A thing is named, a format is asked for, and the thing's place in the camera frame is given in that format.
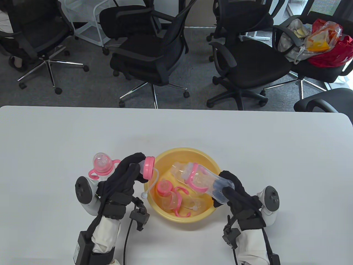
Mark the person's left hand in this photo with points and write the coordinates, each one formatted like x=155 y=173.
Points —
x=118 y=190

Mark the white and black controller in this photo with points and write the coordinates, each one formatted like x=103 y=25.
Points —
x=84 y=190
x=271 y=198

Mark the person's right hand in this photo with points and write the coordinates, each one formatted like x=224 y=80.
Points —
x=245 y=207

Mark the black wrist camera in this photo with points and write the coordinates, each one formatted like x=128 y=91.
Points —
x=139 y=218
x=231 y=237

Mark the beige fabric bag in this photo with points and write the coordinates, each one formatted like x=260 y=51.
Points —
x=292 y=53

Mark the red bag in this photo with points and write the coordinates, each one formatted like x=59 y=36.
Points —
x=333 y=59

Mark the black forearm battery box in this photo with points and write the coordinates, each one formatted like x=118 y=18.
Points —
x=273 y=259
x=82 y=248

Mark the person's right forearm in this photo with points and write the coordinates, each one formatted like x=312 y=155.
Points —
x=252 y=244

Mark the pink bottle collar with nipple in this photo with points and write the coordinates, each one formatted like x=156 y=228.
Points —
x=149 y=167
x=164 y=187

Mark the yellow plastic basin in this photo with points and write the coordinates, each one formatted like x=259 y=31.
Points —
x=193 y=218

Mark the clear orange plastic bag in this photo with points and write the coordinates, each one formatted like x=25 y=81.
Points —
x=320 y=41

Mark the person's left forearm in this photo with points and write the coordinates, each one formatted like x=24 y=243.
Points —
x=106 y=234

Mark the black office chair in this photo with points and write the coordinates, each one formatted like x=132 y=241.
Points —
x=121 y=19
x=33 y=30
x=253 y=63
x=143 y=60
x=325 y=100
x=317 y=71
x=242 y=16

